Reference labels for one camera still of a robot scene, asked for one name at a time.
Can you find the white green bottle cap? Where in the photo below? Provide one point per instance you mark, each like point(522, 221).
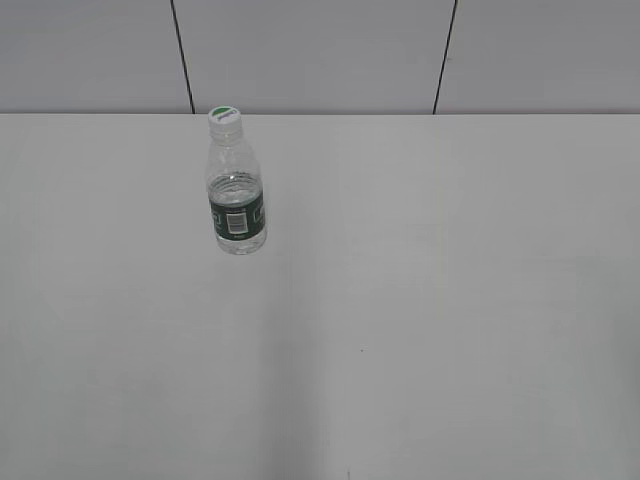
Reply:
point(224, 121)

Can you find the clear plastic water bottle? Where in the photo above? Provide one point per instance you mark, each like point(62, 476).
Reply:
point(236, 194)

